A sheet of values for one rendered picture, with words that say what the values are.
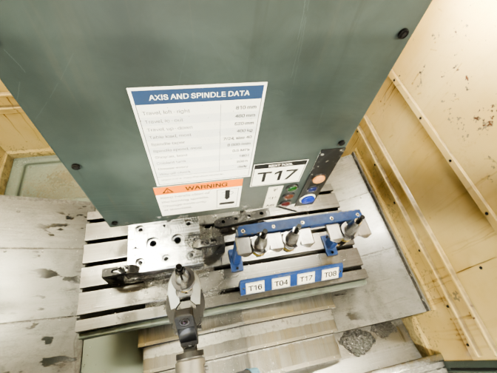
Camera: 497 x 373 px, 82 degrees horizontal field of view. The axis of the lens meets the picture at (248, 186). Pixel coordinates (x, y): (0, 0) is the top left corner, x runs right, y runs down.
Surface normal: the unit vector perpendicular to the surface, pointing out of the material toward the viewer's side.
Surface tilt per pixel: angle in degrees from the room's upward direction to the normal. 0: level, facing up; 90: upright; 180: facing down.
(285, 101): 90
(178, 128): 90
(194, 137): 90
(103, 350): 0
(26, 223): 24
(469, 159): 90
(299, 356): 8
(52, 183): 0
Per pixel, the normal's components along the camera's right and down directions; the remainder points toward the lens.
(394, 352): 0.04, -0.76
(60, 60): 0.19, 0.84
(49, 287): 0.49, -0.52
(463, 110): -0.98, 0.11
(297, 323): 0.22, -0.54
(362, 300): -0.31, -0.44
